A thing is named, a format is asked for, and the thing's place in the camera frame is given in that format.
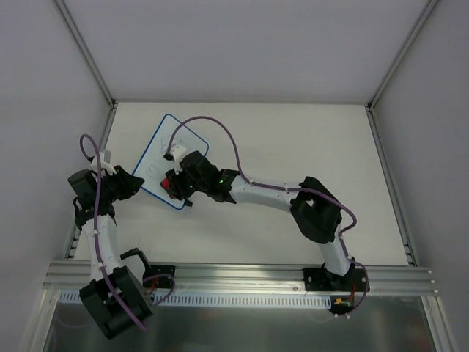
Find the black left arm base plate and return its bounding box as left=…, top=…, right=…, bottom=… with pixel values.
left=142, top=264, right=176, bottom=290

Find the left aluminium frame post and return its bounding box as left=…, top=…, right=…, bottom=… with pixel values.
left=52, top=0, right=116, bottom=108

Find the blue framed whiteboard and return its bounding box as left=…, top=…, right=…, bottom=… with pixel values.
left=133, top=114, right=210, bottom=210

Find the red black whiteboard eraser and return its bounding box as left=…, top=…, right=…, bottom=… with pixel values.
left=160, top=177, right=172, bottom=194

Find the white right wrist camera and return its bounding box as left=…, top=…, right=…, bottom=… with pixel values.
left=163, top=144, right=189, bottom=174

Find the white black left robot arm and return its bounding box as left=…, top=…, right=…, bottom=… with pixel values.
left=68, top=166, right=152, bottom=340

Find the aluminium frame post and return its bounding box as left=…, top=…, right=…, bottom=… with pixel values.
left=52, top=0, right=116, bottom=108
left=367, top=0, right=440, bottom=111

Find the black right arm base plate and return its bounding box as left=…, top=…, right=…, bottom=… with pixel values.
left=303, top=265, right=369, bottom=293

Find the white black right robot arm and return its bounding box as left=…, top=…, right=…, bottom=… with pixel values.
left=161, top=145, right=355, bottom=291

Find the right aluminium frame post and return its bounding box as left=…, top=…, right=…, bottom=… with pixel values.
left=367, top=0, right=440, bottom=111

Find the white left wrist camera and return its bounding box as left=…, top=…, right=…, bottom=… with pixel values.
left=89, top=150, right=117, bottom=175

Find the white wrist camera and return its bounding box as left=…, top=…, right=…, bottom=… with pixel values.
left=163, top=144, right=189, bottom=174
left=89, top=150, right=117, bottom=175

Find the white slotted cable duct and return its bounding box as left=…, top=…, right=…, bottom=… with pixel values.
left=58, top=291, right=333, bottom=309

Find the aluminium mounting rail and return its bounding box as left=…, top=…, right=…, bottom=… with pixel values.
left=43, top=260, right=440, bottom=296

